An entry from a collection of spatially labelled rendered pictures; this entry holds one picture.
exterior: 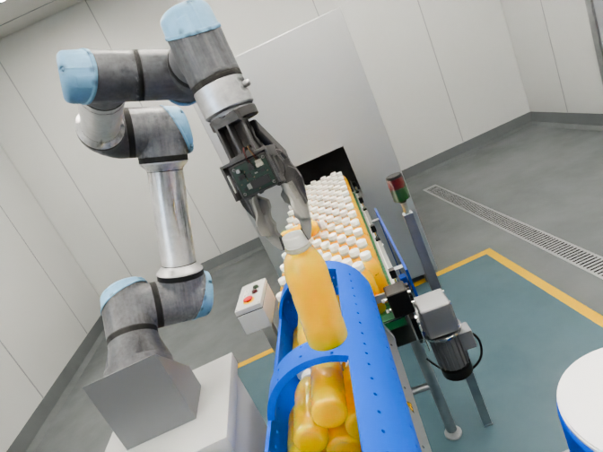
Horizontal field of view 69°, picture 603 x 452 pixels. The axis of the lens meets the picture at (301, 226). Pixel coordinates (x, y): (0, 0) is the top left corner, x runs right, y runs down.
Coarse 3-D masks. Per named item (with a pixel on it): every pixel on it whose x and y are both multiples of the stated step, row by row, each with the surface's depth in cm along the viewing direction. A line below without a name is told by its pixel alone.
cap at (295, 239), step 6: (288, 234) 69; (294, 234) 68; (300, 234) 67; (288, 240) 67; (294, 240) 66; (300, 240) 67; (306, 240) 67; (288, 246) 67; (294, 246) 67; (300, 246) 67
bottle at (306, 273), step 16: (288, 256) 68; (304, 256) 67; (320, 256) 69; (288, 272) 68; (304, 272) 67; (320, 272) 67; (304, 288) 67; (320, 288) 68; (304, 304) 68; (320, 304) 68; (336, 304) 70; (304, 320) 70; (320, 320) 69; (336, 320) 70; (320, 336) 70; (336, 336) 70
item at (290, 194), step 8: (288, 184) 65; (288, 192) 64; (296, 192) 65; (288, 200) 66; (296, 200) 65; (296, 208) 63; (304, 208) 66; (296, 216) 66; (304, 216) 65; (304, 224) 66; (304, 232) 67
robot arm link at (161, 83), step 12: (144, 60) 65; (156, 60) 65; (168, 60) 64; (144, 72) 64; (156, 72) 65; (168, 72) 66; (144, 84) 65; (156, 84) 66; (168, 84) 67; (180, 84) 66; (144, 96) 67; (156, 96) 67; (168, 96) 68; (180, 96) 69; (192, 96) 70
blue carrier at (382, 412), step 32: (288, 288) 126; (352, 288) 116; (288, 320) 136; (352, 320) 99; (288, 352) 123; (320, 352) 87; (352, 352) 87; (384, 352) 94; (288, 384) 111; (352, 384) 79; (384, 384) 81; (288, 416) 102; (384, 416) 72; (384, 448) 65; (416, 448) 72
